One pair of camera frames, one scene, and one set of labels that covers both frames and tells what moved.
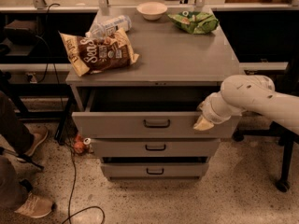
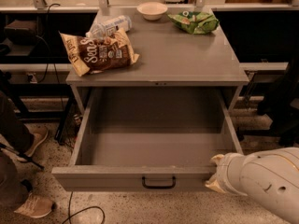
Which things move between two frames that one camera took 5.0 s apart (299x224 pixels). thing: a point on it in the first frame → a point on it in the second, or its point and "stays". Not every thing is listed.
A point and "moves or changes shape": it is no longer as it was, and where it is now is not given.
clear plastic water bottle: (107, 27) stays
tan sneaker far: (39, 133) stays
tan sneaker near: (35, 206) stays
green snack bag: (196, 22) stays
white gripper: (209, 112) → (222, 172)
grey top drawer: (90, 124) moves or changes shape
